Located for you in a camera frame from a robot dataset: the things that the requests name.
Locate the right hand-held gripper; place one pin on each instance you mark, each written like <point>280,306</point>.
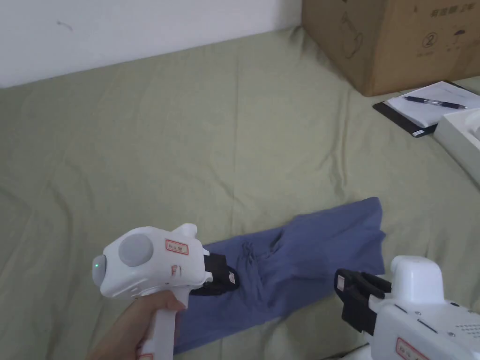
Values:
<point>427,315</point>

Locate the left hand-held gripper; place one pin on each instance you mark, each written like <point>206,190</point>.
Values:
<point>150,262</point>

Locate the person's left hand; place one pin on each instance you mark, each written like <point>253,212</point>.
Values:
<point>127,330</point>

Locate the blue garment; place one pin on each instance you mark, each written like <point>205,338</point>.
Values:
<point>300,258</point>

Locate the bed with pale green sheet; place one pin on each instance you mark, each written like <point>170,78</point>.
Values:
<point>157,142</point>

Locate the black clipboard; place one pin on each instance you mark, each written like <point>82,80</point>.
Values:
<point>397,119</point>

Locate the white open box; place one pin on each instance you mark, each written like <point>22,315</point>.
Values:
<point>455,138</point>

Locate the white paper sheet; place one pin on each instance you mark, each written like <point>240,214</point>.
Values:
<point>423,112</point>

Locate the dark blue pen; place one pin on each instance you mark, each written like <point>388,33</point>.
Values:
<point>431,101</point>

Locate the brown cardboard carton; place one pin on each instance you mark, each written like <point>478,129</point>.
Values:
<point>397,41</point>

